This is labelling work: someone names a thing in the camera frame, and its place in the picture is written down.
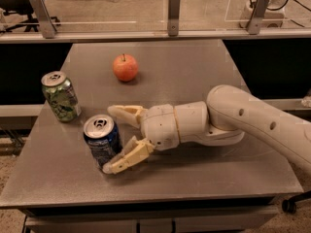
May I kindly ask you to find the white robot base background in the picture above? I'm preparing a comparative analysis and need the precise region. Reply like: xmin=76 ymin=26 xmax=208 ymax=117
xmin=239 ymin=0 xmax=289 ymax=28

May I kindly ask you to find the green soda can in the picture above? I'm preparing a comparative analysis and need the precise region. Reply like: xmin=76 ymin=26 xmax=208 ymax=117
xmin=41 ymin=71 xmax=81 ymax=122

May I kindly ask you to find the metal railing bracket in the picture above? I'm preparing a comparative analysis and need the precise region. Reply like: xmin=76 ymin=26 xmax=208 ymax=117
xmin=29 ymin=0 xmax=56 ymax=39
xmin=167 ymin=0 xmax=181 ymax=37
xmin=247 ymin=0 xmax=270 ymax=35

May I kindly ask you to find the middle metal railing bracket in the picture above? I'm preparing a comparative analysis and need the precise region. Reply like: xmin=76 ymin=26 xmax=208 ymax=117
xmin=167 ymin=0 xmax=181 ymax=37

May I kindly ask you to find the blue pepsi can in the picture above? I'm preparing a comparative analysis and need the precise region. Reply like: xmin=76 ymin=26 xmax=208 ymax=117
xmin=84 ymin=115 xmax=122 ymax=169

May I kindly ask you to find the red apple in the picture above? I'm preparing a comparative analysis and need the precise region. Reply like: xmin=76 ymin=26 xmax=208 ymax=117
xmin=113 ymin=53 xmax=138 ymax=82

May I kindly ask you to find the right metal railing bracket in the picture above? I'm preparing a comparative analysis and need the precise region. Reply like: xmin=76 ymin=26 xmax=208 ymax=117
xmin=247 ymin=0 xmax=270 ymax=35

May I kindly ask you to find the black office chair base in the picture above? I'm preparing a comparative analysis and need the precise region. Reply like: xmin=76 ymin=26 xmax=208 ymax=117
xmin=282 ymin=190 xmax=311 ymax=214

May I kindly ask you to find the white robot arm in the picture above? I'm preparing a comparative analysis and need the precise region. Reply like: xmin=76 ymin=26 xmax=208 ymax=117
xmin=102 ymin=85 xmax=311 ymax=174

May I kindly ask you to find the grey table drawer cabinet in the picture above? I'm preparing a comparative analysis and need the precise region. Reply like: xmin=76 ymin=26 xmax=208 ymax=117
xmin=25 ymin=205 xmax=278 ymax=233

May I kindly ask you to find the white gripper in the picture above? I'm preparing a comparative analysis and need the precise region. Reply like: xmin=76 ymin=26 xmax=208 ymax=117
xmin=102 ymin=104 xmax=180 ymax=174

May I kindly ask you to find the black chair top left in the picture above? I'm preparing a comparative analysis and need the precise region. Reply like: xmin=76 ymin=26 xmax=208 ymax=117
xmin=0 ymin=0 xmax=61 ymax=33

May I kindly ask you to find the left metal railing bracket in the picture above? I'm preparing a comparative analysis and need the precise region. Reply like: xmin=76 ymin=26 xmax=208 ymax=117
xmin=29 ymin=0 xmax=56 ymax=39

